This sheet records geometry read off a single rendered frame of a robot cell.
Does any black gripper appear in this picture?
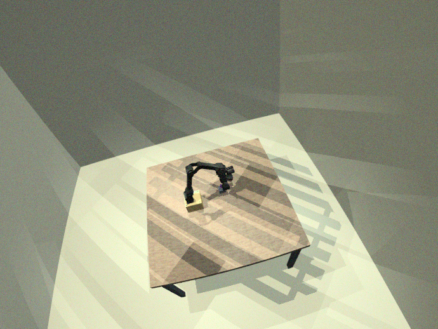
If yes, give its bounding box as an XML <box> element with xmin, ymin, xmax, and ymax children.
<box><xmin>219</xmin><ymin>176</ymin><xmax>230</xmax><ymax>191</ymax></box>

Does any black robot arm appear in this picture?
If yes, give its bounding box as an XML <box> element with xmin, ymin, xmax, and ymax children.
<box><xmin>184</xmin><ymin>161</ymin><xmax>235</xmax><ymax>204</ymax></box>

